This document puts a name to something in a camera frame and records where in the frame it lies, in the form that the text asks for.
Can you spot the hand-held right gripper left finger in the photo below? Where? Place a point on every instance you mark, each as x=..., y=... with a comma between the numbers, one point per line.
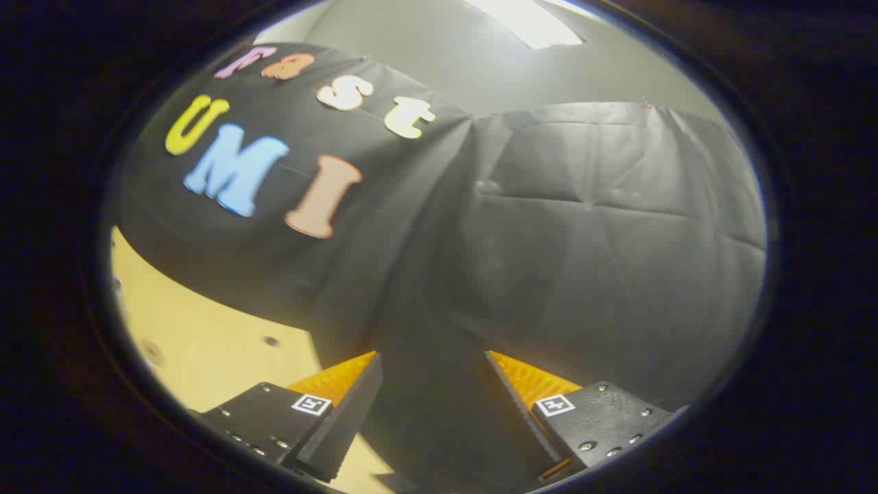
x=346, y=418

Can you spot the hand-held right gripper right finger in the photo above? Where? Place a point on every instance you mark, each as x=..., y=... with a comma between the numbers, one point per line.
x=525, y=425

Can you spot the light wooden desktop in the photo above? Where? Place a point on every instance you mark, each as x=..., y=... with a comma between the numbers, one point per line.
x=206, y=350

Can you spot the black backdrop cloth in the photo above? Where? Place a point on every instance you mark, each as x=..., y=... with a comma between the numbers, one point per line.
x=562, y=240

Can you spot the ceiling light panel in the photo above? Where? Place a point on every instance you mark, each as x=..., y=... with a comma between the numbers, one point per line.
x=531, y=24

